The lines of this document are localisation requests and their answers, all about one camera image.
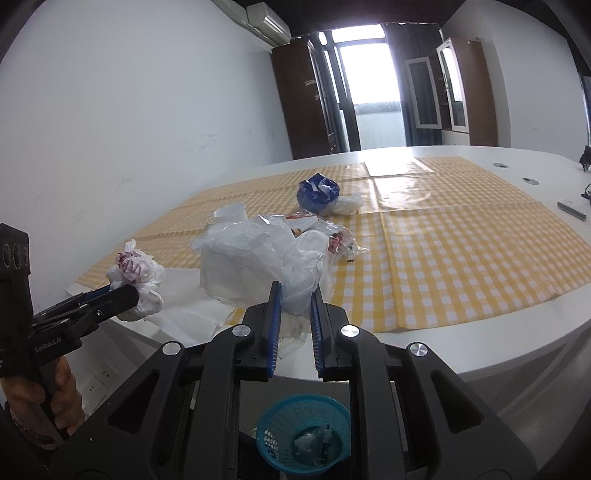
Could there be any white wall socket panel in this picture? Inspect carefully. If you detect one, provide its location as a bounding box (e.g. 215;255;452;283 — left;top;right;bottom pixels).
85;367;114;407

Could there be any dark brown wardrobe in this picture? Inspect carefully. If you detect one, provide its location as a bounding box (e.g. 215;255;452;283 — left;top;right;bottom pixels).
271;34;343;161

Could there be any clear printed snack wrapper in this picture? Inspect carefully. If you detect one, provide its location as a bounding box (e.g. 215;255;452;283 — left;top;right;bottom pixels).
323;222;371;265

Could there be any white remote control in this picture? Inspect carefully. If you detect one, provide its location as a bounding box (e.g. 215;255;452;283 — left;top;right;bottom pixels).
557;198;591;219

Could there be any white framed glass door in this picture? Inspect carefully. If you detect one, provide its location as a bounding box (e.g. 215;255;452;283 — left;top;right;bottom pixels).
405;56;442;131

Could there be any glass balcony door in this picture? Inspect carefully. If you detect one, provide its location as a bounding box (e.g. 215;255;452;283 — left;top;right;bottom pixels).
323;25;403;151

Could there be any person's left hand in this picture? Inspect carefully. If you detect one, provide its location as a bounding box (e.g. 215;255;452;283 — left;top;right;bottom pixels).
0;357;87;450

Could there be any blue plastic waste basket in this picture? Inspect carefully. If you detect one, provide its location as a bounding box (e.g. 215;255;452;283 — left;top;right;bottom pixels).
255;394;351;472

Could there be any white tissue paper sheet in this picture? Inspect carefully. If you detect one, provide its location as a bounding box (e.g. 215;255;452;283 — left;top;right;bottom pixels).
67;268;242;346

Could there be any yellow checkered tablecloth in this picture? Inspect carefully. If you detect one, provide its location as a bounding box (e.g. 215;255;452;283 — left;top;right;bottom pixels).
74;156;591;334

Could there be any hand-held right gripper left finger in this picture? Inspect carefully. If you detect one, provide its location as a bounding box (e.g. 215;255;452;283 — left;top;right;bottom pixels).
50;281;283;480

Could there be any white air conditioner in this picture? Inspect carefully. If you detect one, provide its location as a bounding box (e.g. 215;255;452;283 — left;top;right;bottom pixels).
246;2;291;45

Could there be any dark curtain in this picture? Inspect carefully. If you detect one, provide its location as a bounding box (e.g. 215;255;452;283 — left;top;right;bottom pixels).
385;21;445;147

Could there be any white plastic bag red print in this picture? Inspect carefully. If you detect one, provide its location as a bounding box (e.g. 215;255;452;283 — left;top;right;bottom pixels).
106;239;166;322

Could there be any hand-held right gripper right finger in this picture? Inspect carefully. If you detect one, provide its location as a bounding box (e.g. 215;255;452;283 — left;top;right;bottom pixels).
310;288;539;480

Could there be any large white plastic bag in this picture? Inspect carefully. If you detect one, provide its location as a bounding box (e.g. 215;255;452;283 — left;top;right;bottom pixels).
191;212;334;315

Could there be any brown cabinet with glass doors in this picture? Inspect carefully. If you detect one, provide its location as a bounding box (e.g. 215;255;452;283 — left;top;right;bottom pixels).
436;34;500;147

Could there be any blue plastic bag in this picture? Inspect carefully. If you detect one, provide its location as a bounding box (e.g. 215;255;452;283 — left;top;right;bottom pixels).
298;173;341;214

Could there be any crumpled clear plastic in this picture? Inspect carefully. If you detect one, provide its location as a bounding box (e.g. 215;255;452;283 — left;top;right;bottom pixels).
294;422;338;467

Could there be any red and white snack wrapper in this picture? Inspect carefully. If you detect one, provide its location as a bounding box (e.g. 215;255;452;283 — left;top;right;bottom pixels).
284;209;320;232

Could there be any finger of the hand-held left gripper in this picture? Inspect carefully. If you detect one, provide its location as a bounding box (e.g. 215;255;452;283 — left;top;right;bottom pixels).
32;284;116;324
60;284;140;335

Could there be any small clear plastic bag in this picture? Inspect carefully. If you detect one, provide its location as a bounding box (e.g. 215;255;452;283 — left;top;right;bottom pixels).
321;194;363;217

